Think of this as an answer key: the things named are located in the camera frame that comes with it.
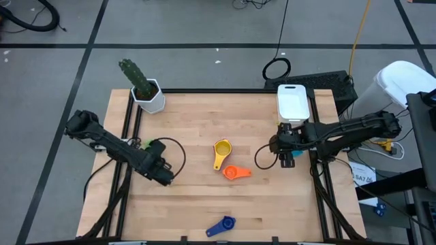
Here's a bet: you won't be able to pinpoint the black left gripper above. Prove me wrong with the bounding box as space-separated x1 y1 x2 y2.
146 138 175 187

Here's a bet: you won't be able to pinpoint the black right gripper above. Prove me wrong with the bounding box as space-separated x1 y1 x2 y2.
270 122 310 169

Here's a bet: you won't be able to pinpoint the orange measuring cup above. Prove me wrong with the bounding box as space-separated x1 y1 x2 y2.
222 165 252 180

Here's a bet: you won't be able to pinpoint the yellow measuring cup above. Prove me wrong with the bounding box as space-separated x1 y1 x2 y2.
213 138 233 171

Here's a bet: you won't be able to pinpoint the dark blue measuring cup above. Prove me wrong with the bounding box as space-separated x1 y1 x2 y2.
205 215 236 238

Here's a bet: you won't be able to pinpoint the white plastic basket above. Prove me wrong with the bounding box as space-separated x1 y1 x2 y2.
276 84 311 125

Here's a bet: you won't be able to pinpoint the white hexagonal plant pot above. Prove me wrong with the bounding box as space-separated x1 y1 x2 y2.
130 78 166 114

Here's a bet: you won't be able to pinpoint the white printed paper label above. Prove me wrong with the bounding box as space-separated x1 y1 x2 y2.
349 161 377 188

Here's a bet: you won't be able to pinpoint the green cactus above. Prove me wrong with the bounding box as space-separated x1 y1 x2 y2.
118 58 156 99

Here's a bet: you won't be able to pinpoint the yellow plug connector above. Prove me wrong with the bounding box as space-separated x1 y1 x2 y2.
376 139 394 152

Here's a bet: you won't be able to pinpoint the small blue object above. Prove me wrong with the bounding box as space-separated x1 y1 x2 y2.
373 203 388 218

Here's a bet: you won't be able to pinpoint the white trash bin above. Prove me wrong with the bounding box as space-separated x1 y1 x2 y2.
343 60 436 137

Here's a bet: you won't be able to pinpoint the black side desk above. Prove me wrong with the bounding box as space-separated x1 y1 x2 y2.
356 91 436 245

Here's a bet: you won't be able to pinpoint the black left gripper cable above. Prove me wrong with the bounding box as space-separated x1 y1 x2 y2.
149 137 187 180

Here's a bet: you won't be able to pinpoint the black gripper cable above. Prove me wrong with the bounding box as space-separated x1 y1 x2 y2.
253 142 283 170
149 137 187 180

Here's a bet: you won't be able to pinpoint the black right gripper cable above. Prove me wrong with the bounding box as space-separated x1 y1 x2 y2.
253 142 283 170

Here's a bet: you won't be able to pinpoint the black metal table frame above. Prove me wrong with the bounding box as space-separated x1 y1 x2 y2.
76 88 367 245

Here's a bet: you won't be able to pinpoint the black coiled floor cable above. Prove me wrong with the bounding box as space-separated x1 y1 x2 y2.
261 0 292 82

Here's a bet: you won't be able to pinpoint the white cable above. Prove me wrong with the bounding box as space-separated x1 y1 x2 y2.
357 141 405 161

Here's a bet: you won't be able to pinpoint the yellow floor cable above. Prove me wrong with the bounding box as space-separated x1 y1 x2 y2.
347 0 374 78

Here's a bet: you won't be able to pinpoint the tangled black cables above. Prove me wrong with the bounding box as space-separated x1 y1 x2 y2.
231 0 273 10

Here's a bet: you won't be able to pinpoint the thick black hose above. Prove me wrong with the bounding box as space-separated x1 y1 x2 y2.
0 0 61 33

